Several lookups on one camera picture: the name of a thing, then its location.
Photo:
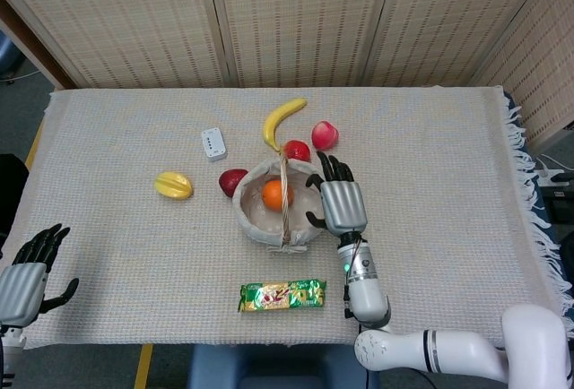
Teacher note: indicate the woven basket with handle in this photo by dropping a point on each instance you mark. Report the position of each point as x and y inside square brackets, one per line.
[278, 218]

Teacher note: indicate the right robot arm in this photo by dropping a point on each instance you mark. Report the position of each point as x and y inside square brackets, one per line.
[403, 335]

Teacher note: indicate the orange fruit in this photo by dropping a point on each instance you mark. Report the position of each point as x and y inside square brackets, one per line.
[277, 193]

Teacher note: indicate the pink red peach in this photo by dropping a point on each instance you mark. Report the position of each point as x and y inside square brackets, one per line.
[325, 136]

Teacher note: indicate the yellow banana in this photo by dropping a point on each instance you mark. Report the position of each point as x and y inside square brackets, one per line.
[274, 123]

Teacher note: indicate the yellow starfruit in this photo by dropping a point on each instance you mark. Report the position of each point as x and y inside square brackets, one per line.
[174, 186]

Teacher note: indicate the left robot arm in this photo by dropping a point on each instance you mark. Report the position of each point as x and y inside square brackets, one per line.
[6, 353]

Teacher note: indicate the woven folding screen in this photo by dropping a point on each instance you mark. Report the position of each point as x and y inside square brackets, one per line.
[296, 21]

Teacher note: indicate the red apple behind basket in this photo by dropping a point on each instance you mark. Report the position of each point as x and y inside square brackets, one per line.
[297, 150]

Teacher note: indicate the dark red strawberry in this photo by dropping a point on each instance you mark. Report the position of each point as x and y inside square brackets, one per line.
[229, 180]

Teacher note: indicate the beige woven tablecloth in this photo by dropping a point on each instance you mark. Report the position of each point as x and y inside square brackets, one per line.
[134, 250]

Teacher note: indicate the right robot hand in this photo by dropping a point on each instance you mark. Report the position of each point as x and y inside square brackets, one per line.
[343, 205]

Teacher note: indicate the green yellow snack packet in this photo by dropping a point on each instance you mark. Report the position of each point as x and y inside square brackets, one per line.
[282, 296]

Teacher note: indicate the white power strip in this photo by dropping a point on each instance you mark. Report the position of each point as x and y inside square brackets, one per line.
[549, 173]

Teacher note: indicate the yellow floor tape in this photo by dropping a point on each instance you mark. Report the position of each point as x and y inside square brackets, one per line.
[143, 366]

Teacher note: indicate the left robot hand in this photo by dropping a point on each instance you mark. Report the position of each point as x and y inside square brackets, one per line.
[20, 283]

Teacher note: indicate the white remote control box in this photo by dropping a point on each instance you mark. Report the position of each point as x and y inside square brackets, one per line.
[213, 143]

